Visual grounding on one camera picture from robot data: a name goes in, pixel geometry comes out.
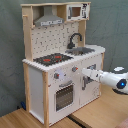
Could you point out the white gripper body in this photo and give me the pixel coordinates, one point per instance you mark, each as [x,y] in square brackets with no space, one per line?
[96,75]

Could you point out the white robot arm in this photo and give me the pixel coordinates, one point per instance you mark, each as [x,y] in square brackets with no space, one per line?
[119,82]

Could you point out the grey range hood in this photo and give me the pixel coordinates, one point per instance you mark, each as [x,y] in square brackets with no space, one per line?
[48,18]

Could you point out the grey backdrop curtain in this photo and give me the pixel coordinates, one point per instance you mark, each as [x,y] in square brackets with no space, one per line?
[107,27]

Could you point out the red oven knob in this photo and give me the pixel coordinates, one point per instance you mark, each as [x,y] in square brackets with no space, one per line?
[56,75]
[74,69]

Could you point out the right red oven knob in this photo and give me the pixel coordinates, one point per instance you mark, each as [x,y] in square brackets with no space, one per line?
[74,69]

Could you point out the wooden toy kitchen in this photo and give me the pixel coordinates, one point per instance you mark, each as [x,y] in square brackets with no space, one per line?
[46,40]

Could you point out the left red oven knob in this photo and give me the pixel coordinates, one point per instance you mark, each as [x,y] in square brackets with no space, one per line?
[56,75]

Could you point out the black toy stovetop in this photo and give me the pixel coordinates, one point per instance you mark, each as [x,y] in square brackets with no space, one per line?
[52,59]

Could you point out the white toy microwave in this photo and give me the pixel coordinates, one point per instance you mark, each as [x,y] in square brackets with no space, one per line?
[78,11]

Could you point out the white cabinet door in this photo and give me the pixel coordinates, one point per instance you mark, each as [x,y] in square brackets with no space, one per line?
[89,89]

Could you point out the white oven door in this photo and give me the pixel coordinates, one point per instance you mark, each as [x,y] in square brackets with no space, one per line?
[63,100]

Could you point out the grey toy sink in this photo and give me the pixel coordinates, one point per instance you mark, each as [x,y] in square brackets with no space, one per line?
[79,51]

